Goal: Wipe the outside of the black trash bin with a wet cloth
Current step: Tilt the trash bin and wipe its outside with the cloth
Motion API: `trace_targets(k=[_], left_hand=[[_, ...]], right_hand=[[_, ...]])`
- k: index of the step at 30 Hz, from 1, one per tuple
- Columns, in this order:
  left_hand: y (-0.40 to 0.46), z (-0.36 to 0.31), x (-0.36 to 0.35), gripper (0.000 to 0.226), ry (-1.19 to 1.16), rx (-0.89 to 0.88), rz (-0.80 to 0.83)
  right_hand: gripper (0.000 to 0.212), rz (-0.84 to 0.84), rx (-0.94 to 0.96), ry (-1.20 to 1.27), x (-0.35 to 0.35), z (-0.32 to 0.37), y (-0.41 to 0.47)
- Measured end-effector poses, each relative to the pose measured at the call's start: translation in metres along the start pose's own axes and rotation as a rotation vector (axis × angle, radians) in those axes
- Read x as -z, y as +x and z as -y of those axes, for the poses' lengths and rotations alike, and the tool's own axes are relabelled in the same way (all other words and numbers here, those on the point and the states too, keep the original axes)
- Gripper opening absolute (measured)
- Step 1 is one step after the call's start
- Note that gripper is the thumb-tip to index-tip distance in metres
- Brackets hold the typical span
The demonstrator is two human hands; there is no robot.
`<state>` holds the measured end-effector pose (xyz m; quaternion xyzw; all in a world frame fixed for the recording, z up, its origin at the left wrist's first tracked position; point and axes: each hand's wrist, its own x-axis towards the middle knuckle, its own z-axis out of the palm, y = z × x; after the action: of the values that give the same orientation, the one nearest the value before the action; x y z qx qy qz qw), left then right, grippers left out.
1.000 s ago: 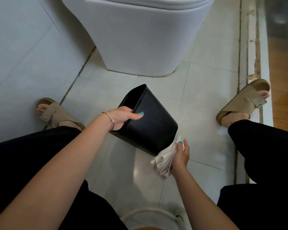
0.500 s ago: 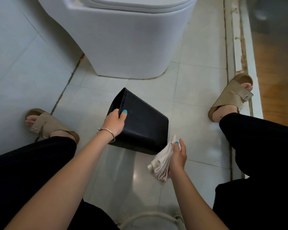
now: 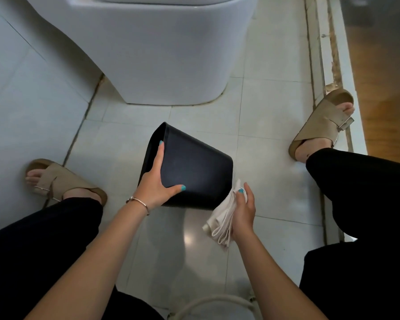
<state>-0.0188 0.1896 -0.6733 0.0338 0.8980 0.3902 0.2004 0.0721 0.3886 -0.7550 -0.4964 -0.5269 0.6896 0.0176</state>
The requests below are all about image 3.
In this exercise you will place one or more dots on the person's left hand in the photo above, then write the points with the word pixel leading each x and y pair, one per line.
pixel 151 189

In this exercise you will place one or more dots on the person's right hand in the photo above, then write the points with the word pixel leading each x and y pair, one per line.
pixel 243 216

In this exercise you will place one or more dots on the white cleaning cloth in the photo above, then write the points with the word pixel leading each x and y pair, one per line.
pixel 223 219

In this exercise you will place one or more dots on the black plastic waste bin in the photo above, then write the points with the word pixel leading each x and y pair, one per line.
pixel 193 166

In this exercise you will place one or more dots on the person's right forearm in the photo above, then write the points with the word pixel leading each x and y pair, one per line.
pixel 276 279

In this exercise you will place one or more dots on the person's left forearm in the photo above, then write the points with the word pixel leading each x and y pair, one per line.
pixel 83 266

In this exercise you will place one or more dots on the person's left beige sandal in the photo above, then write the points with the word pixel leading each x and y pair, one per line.
pixel 60 183

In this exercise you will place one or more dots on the person's beige sandal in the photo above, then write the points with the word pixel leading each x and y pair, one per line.
pixel 323 123
pixel 60 183

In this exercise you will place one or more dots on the person's black trousers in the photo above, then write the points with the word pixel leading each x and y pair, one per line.
pixel 360 203

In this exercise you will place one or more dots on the person's right beige sandal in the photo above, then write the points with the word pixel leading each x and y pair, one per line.
pixel 323 123

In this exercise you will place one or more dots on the white toilet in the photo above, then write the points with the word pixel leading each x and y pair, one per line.
pixel 153 53

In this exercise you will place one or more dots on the white door threshold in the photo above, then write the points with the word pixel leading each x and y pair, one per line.
pixel 326 39

